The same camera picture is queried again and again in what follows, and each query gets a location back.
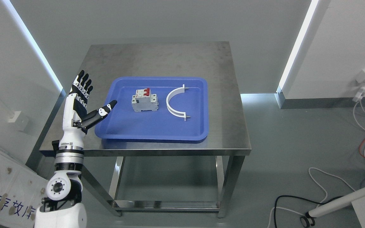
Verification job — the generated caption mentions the white stand leg with caster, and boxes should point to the white stand leg with caster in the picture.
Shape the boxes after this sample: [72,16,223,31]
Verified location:
[300,187,365,228]

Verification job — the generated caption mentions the blue plastic tray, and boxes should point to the blue plastic tray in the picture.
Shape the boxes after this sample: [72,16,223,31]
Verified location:
[95,77,209,143]

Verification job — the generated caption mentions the white wall switch box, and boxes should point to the white wall switch box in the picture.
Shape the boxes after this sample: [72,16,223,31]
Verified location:
[8,111,22,123]

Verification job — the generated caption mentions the white wall socket with plug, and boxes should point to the white wall socket with plug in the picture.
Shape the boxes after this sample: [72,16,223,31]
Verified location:
[352,68,365,103]

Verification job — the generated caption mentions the white sign with blue characters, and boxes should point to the white sign with blue characters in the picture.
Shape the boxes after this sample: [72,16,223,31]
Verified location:
[0,150,47,228]

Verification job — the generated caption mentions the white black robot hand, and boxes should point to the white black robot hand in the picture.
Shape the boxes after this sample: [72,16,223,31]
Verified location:
[59,70,117,147]

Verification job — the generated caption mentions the stainless steel table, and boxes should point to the stainless steel table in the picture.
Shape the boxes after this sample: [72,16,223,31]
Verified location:
[40,41,251,218]

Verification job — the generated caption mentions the black cable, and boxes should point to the black cable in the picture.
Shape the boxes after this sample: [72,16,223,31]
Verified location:
[273,177,365,228]

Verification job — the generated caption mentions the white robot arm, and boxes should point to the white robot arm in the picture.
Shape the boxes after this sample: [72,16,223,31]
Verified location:
[34,140,87,228]

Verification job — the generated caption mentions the grey circuit breaker red switch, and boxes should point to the grey circuit breaker red switch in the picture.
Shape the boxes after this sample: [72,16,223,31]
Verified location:
[131,87,158,112]

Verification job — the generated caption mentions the white curved bracket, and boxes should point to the white curved bracket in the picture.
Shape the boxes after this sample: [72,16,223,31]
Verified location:
[166,84,190,122]

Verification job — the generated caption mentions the white cable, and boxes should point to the white cable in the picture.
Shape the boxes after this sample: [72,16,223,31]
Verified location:
[267,101,365,228]

